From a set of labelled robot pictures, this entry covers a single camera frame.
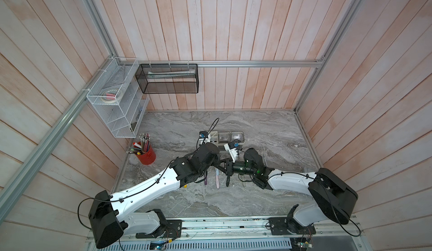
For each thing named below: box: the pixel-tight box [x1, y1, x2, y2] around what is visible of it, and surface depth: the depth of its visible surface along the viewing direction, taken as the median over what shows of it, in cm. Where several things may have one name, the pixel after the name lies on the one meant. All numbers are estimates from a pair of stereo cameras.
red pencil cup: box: [135, 144, 157, 166], surface depth 90 cm
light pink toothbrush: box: [214, 167, 220, 190], surface depth 87 cm
